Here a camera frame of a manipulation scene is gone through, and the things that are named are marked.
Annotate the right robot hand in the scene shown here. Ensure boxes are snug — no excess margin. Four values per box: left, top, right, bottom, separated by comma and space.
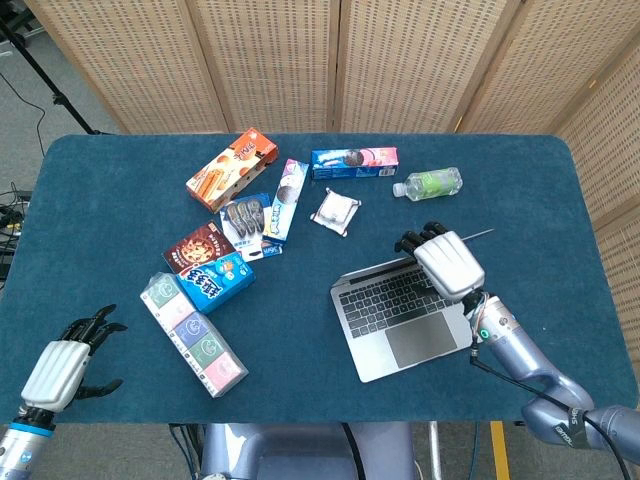
394, 221, 487, 303

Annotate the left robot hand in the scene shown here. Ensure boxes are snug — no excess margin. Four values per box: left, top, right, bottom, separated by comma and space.
19, 303, 129, 414

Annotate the grey aluminium laptop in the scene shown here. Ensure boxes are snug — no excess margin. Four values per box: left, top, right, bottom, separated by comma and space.
329, 228, 496, 384

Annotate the green label water bottle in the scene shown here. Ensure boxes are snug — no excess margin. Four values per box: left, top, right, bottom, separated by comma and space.
391, 166, 464, 203

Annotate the small white foil packet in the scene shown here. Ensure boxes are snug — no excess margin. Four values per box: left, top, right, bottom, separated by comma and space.
308, 187, 363, 239

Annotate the blue and pink cookie box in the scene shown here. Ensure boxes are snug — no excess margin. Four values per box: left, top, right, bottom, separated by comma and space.
310, 146, 400, 181

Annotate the clear pack of tissue packets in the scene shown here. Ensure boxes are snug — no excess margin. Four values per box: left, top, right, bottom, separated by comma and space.
139, 271, 250, 400

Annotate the blue table cloth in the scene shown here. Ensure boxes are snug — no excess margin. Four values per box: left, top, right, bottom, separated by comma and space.
0, 132, 640, 426

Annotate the slim light blue cookie box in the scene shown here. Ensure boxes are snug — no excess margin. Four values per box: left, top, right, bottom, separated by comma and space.
261, 158, 310, 246

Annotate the blue and brown cookie box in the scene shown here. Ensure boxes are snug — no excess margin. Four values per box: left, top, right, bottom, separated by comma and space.
162, 221, 257, 316

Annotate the metal table leg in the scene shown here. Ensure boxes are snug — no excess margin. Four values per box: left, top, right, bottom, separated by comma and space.
427, 421, 444, 480

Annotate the blue cookie pack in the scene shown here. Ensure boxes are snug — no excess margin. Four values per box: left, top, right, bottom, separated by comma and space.
219, 193, 284, 263

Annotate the blue grey robot torso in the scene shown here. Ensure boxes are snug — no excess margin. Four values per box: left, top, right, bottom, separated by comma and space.
199, 422, 419, 480

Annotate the orange biscuit box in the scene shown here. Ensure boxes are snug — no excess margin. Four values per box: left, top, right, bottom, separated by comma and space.
185, 127, 279, 215

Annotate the wicker folding screen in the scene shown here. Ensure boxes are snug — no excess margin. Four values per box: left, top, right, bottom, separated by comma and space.
22, 0, 640, 351

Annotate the black tripod stand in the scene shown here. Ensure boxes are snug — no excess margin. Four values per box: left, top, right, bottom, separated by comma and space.
0, 0, 114, 136

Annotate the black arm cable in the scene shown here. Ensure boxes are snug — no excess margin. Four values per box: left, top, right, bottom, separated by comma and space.
468, 344, 634, 480

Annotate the floor cable bundle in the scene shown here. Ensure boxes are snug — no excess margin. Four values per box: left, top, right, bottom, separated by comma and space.
0, 182, 34, 281

